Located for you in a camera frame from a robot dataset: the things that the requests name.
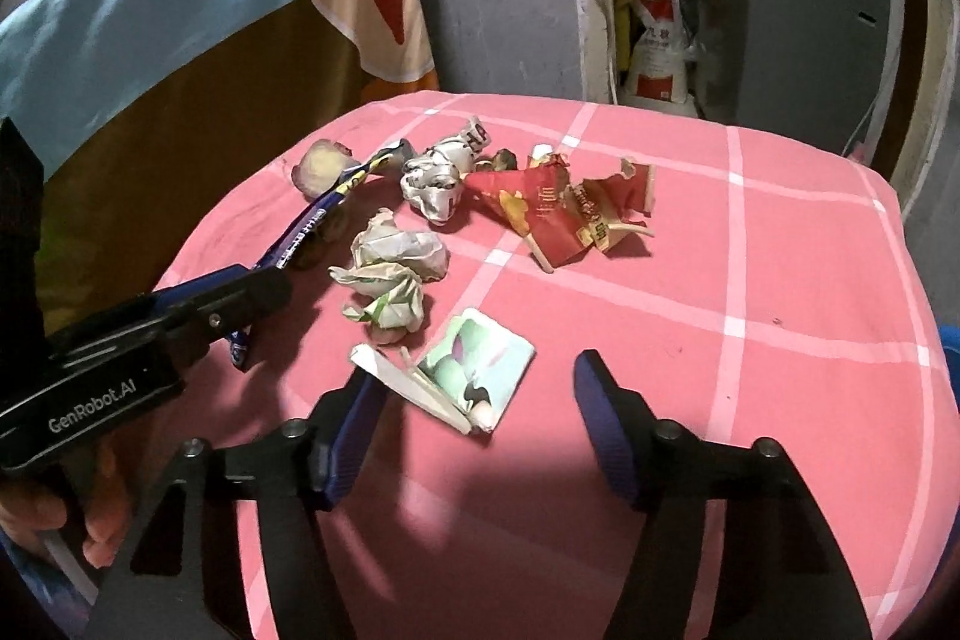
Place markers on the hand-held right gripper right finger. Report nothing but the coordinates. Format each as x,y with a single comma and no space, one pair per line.
609,430

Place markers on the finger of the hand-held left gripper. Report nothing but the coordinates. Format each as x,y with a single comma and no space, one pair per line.
191,289
240,302

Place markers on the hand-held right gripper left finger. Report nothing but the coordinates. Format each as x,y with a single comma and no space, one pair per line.
351,434

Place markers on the long blue wrapper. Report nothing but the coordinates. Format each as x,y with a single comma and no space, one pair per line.
315,220

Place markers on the green and white packet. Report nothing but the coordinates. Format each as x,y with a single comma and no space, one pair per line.
480,362

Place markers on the red snack wrapper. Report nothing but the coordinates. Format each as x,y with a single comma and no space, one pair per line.
525,205

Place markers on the blue plastic basin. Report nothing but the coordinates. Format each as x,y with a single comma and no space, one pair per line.
951,355

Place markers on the person's left hand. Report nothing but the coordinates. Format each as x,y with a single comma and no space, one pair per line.
82,524

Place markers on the pink checked blanket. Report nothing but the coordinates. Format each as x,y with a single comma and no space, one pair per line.
675,347

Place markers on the crumpled green printed paper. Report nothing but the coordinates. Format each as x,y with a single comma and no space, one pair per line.
394,306

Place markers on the wooden cabinet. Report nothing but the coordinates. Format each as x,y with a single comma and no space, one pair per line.
225,145

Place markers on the purple white crumpled wrapper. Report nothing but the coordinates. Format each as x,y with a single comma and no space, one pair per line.
319,168

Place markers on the crumpled white paper ball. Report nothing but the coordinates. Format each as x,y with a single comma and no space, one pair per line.
405,250

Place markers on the crumpled silver white wrapper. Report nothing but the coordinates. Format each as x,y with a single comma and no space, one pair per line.
435,183

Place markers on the torn red brown wrapper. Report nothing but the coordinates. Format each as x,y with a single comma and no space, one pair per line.
611,197

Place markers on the light blue cloth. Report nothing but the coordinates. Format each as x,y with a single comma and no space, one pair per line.
150,10

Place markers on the small brown scrap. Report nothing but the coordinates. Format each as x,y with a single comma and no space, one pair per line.
501,160

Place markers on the white and red sack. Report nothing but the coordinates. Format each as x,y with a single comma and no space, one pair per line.
660,63

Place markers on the grey washing machine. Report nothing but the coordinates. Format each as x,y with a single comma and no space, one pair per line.
795,10

